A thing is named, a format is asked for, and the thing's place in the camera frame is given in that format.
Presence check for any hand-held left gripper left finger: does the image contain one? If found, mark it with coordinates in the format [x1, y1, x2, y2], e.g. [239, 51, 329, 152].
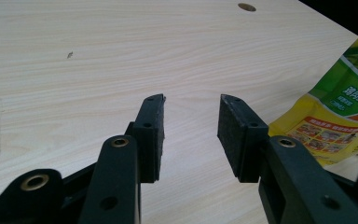
[125, 93, 167, 184]

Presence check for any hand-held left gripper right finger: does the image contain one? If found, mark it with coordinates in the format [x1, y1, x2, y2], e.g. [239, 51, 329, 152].
[216, 93, 269, 184]

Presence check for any yellow green spout pouch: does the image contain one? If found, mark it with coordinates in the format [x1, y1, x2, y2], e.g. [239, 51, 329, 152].
[268, 22, 358, 167]

